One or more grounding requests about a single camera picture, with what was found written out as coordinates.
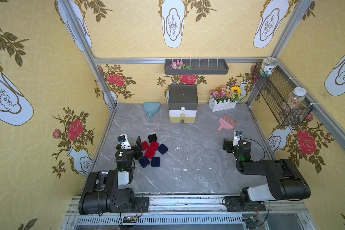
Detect pink flowers on shelf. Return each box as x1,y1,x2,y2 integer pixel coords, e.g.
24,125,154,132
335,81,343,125
170,60,192,70

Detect navy brooch box bottom left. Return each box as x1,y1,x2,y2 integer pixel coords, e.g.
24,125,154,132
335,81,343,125
139,156,150,168

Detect small circuit board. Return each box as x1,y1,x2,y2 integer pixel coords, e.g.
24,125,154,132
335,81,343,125
122,216,139,225

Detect navy brooch box bottom right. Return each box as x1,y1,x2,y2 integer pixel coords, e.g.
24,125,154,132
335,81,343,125
151,157,161,167

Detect blue dustpan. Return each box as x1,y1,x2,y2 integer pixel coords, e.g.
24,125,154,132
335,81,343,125
143,102,160,119

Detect red brooch box upper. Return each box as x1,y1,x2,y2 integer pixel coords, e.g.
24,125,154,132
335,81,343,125
149,142,159,151

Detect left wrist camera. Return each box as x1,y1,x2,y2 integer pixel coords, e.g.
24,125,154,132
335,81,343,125
117,134,131,150

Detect black wire basket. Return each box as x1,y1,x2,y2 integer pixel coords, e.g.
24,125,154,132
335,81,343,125
252,63,313,126

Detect red brooch box lower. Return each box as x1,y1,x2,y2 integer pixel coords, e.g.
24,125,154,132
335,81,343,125
145,149,156,159

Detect flowers in white fence planter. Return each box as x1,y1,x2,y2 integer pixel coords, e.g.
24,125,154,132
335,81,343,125
209,84,242,112

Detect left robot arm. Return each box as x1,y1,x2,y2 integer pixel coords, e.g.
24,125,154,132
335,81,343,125
78,134,143,216

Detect red brooch box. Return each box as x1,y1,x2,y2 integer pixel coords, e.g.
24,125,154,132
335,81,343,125
142,141,150,151
145,149,156,159
149,142,159,151

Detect three-drawer storage cabinet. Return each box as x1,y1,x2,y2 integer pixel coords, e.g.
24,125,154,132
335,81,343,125
168,84,198,124

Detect jar with patterned lid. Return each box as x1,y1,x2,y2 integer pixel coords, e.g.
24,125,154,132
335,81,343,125
259,57,279,77

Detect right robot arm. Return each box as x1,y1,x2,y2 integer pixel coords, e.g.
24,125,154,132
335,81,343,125
223,139,311,212

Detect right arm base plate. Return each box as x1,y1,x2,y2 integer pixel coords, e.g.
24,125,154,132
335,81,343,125
221,196,267,212

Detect navy brooch box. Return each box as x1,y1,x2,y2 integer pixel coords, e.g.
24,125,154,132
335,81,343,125
157,144,168,155
151,157,161,167
139,156,150,168

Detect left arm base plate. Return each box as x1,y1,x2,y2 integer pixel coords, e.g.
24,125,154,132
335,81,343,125
132,196,150,213

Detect red brooch box left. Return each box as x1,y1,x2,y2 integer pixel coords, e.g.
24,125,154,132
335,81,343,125
142,141,150,151

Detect grey wall shelf tray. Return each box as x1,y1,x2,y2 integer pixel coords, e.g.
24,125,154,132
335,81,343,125
164,58,229,75

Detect glass jar white lid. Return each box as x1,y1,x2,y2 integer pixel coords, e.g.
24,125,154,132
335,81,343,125
282,87,307,111

